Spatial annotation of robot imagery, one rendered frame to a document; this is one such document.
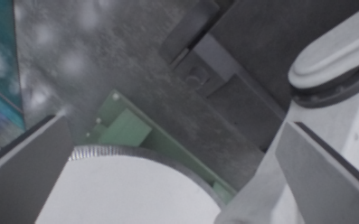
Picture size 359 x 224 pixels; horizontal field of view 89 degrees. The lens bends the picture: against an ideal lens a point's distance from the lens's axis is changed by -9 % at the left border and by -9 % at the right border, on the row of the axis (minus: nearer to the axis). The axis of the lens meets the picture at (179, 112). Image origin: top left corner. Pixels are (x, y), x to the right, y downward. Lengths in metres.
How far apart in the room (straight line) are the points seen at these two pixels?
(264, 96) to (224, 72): 0.11
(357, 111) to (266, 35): 0.24
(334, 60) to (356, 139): 0.10
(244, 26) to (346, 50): 0.21
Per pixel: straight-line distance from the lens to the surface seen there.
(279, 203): 0.22
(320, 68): 0.32
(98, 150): 0.72
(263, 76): 0.50
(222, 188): 1.26
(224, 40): 0.47
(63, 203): 0.68
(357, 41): 0.31
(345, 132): 0.28
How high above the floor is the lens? 0.60
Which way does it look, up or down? 41 degrees down
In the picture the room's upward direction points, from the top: 149 degrees counter-clockwise
